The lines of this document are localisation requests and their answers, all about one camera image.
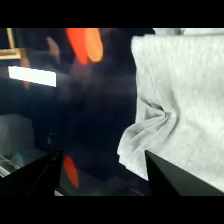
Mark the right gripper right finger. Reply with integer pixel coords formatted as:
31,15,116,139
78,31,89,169
144,149,224,197

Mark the grey garment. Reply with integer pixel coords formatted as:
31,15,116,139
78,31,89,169
116,33,224,194

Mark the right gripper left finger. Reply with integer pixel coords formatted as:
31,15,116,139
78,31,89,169
0,148,65,197

